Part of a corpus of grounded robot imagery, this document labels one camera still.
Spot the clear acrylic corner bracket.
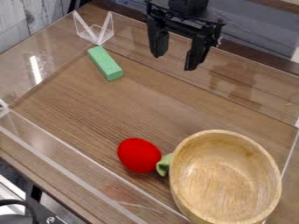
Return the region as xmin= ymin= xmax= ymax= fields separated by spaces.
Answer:
xmin=73 ymin=11 xmax=115 ymax=46

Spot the red plush strawberry toy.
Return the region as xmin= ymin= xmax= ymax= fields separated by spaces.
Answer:
xmin=117 ymin=138 xmax=174 ymax=177

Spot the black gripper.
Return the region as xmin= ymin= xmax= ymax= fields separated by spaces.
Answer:
xmin=145 ymin=0 xmax=226 ymax=71

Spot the black table clamp mount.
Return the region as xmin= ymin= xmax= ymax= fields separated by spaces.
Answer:
xmin=0 ymin=183 xmax=70 ymax=224

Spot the light wooden bowl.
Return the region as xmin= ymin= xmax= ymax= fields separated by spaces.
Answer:
xmin=170 ymin=129 xmax=282 ymax=224

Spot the green rectangular block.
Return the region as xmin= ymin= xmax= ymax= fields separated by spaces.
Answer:
xmin=89 ymin=46 xmax=123 ymax=81

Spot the clear acrylic tray wall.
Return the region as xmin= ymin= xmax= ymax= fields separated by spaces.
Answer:
xmin=0 ymin=5 xmax=299 ymax=224

